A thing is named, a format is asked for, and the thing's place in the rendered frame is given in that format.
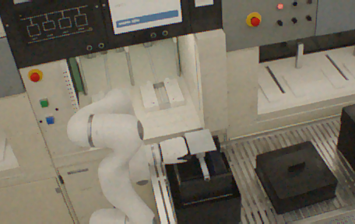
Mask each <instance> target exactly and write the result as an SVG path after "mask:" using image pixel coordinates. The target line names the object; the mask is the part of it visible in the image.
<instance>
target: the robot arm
mask: <svg viewBox="0 0 355 224"><path fill-rule="evenodd" d="M143 130H144V129H143V126H142V123H141V122H140V120H139V119H138V118H137V117H136V115H135V111H134V107H133V105H132V101H131V100H130V98H129V95H128V94H127V93H126V92H125V91H124V90H122V89H119V88H113V89H110V90H109V91H108V92H106V93H105V96H103V97H102V98H101V99H100V100H98V101H96V102H94V103H91V104H90V105H86V106H85V107H83V108H82V109H80V110H78V111H77V112H76V113H75V114H73V115H72V117H71V118H70V119H69V122H68V123H67V125H66V135H67V138H68V139H69V141H70V142H71V143H72V144H73V145H77V146H80V147H87V148H111V149H113V151H112V152H110V153H109V154H108V155H107V156H105V157H104V158H103V159H102V161H101V162H100V165H99V167H98V177H99V181H100V186H101V190H102V192H103V194H104V196H105V198H106V199H107V200H108V201H109V202H110V203H111V205H113V206H114V207H115V208H101V209H99V210H96V211H95V212H94V213H93V214H92V215H91V217H90V219H89V224H158V222H157V220H156V217H155V215H154V214H153V211H151V209H150V208H149V206H148V205H147V204H145V202H144V201H143V200H142V199H141V198H140V197H139V196H138V195H137V194H136V192H135V189H134V188H133V186H132V182H133V183H134V184H136V185H146V184H148V182H149V181H150V179H151V172H150V168H149V167H150V166H155V165H159V164H160V162H161V161H162V163H184V162H187V161H189V162H190V161H192V157H193V156H195V155H196V154H191V153H189V152H190V150H189V149H187V146H188V144H187V140H186V137H185V136H183V135H182V136H180V137H178V138H172V139H169V140H167V141H163V142H161V143H160V144H159V145H158V144H156V143H153V144H151V145H143V136H144V131H143Z"/></svg>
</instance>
